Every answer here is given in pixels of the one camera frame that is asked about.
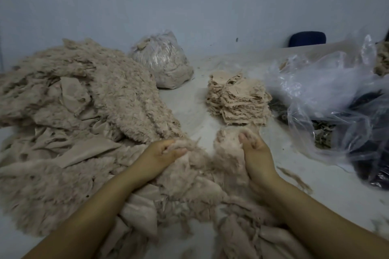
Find blue chair back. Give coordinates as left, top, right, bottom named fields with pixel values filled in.
left=287, top=30, right=327, bottom=48

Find beige fur pile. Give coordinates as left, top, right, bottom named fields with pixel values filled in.
left=374, top=40, right=389, bottom=77

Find large pile beige fabric scraps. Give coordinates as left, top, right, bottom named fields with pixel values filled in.
left=0, top=38, right=183, bottom=238

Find large clear plastic bag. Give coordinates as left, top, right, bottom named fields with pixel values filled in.
left=267, top=28, right=389, bottom=187

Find person's right hand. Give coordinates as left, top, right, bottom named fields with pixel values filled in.
left=238, top=129, right=282, bottom=193

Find person's left hand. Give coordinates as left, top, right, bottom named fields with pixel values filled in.
left=129, top=138, right=189, bottom=187

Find person's right forearm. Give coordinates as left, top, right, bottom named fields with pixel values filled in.
left=261, top=174, right=389, bottom=259

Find stack of sorted beige pieces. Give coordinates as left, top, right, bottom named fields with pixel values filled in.
left=205, top=70, right=244, bottom=117

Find person's left forearm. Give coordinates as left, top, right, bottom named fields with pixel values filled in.
left=21, top=171, right=147, bottom=259

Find clear bag of beige scraps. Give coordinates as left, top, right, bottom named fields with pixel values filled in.
left=129, top=30, right=195, bottom=90

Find beige scrap strips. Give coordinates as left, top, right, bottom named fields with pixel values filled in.
left=97, top=140, right=317, bottom=259

